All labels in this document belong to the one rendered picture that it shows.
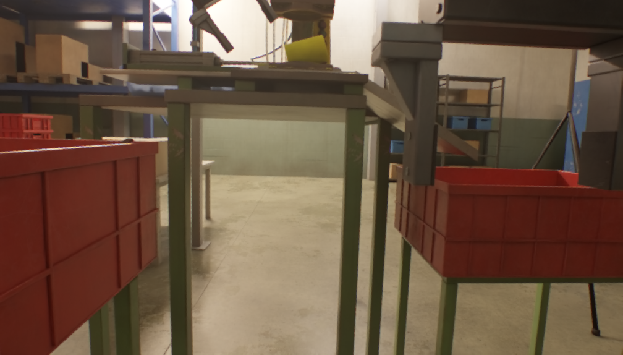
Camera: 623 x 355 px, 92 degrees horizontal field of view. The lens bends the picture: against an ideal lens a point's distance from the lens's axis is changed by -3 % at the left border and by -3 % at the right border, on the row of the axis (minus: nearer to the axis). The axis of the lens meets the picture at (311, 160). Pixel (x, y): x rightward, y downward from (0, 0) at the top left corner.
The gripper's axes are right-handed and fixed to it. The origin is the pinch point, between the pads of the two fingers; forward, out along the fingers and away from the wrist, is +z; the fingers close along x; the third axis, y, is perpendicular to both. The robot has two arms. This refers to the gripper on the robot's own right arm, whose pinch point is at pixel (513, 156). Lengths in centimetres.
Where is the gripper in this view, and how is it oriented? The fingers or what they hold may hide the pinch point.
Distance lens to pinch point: 25.6
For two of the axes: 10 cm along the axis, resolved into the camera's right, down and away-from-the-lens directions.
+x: 10.0, 0.3, 0.1
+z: -0.3, 10.0, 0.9
